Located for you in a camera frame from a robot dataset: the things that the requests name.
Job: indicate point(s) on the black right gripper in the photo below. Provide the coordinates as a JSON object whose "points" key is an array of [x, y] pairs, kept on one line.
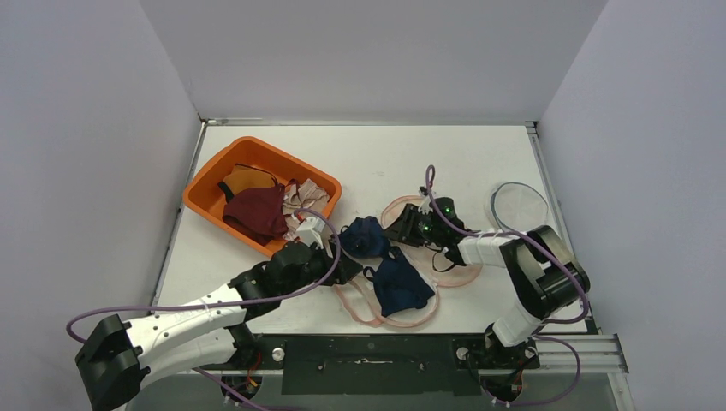
{"points": [[412, 221]]}

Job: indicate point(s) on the floral padded bra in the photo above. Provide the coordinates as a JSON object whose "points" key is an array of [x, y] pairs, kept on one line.
{"points": [[358, 298]]}

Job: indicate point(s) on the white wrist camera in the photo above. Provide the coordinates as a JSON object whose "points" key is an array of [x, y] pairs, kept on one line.
{"points": [[310, 231], [425, 206]]}

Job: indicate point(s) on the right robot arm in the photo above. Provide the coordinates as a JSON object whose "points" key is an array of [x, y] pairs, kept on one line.
{"points": [[545, 275]]}

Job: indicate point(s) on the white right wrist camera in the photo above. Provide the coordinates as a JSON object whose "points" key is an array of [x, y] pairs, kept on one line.
{"points": [[425, 206]]}

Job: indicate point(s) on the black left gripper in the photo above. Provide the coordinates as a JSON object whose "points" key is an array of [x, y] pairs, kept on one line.
{"points": [[346, 269]]}

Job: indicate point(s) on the dark red bra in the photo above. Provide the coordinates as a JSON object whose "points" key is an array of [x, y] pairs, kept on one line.
{"points": [[258, 213]]}

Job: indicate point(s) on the navy blue bra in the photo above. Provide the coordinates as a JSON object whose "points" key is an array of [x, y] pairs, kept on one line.
{"points": [[397, 285]]}

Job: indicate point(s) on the beige crumpled garment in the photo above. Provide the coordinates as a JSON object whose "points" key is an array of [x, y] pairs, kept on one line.
{"points": [[301, 195]]}

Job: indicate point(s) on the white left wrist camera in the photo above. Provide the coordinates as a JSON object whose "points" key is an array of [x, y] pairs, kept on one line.
{"points": [[310, 231]]}

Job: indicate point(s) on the orange plastic tub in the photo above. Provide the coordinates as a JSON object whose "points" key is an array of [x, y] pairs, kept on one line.
{"points": [[204, 196]]}

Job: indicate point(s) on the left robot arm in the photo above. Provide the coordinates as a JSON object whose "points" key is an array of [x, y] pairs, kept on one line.
{"points": [[121, 357]]}

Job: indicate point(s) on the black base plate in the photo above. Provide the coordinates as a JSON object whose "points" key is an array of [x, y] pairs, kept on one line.
{"points": [[382, 364]]}

